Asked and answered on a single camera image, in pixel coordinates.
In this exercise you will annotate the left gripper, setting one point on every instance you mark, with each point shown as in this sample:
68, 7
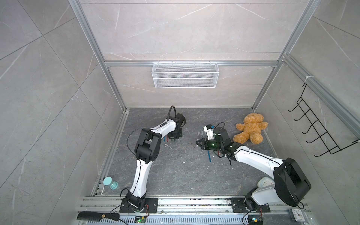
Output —
180, 135

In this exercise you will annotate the black wire hook rack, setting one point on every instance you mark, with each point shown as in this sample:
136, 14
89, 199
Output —
318, 127

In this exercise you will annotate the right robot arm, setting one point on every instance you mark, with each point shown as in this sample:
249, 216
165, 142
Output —
285, 181

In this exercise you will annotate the white wire mesh basket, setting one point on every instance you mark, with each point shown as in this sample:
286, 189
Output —
185, 75

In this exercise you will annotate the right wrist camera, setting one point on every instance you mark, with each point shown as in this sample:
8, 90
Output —
208, 129

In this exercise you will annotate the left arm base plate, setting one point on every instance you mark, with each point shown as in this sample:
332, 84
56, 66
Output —
147, 205

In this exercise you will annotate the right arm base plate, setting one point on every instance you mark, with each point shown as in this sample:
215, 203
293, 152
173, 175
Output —
244, 205

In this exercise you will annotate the aluminium mounting rail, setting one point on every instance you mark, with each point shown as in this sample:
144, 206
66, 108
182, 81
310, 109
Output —
191, 210

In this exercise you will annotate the brown teddy bear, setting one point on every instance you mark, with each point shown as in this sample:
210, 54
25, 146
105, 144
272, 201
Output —
251, 129

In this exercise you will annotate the teal sand timer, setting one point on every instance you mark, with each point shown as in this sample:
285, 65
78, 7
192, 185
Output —
110, 182

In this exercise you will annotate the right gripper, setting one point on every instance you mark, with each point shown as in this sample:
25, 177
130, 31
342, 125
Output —
205, 146

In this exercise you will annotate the small white clock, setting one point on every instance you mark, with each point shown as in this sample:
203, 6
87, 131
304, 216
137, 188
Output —
297, 215

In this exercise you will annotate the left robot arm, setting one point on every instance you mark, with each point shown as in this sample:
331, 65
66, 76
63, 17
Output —
146, 152

